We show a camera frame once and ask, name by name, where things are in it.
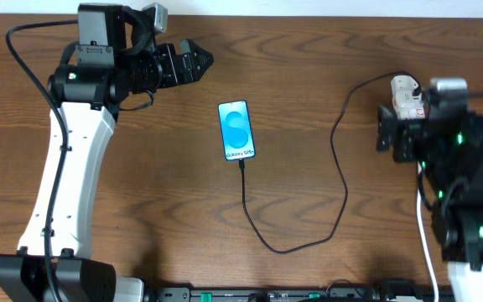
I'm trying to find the black USB charging cable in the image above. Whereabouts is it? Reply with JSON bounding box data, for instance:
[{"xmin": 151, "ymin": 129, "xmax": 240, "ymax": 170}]
[{"xmin": 237, "ymin": 70, "xmax": 423, "ymax": 256}]

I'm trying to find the blue Samsung Galaxy smartphone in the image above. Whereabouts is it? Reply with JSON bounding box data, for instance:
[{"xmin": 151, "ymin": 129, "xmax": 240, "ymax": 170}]
[{"xmin": 218, "ymin": 100, "xmax": 256, "ymax": 161}]

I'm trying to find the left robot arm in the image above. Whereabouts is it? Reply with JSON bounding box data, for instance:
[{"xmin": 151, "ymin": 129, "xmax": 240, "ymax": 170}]
[{"xmin": 0, "ymin": 3, "xmax": 214, "ymax": 301}]

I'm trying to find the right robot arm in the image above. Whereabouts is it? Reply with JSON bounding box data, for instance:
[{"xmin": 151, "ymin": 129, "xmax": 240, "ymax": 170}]
[{"xmin": 377, "ymin": 107, "xmax": 483, "ymax": 301}]

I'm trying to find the white USB charger plug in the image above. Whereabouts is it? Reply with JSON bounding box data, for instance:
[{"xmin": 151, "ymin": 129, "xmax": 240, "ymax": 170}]
[{"xmin": 391, "ymin": 75, "xmax": 420, "ymax": 96}]

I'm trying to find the white power strip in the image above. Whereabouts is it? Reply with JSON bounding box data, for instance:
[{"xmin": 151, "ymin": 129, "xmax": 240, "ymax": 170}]
[{"xmin": 392, "ymin": 91, "xmax": 426, "ymax": 120}]

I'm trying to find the white power strip cord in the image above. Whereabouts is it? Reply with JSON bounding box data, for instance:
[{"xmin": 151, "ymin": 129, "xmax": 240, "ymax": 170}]
[{"xmin": 415, "ymin": 161, "xmax": 440, "ymax": 302}]

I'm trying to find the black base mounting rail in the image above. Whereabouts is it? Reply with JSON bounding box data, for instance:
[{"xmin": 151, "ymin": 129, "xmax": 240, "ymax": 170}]
[{"xmin": 153, "ymin": 286, "xmax": 456, "ymax": 302}]

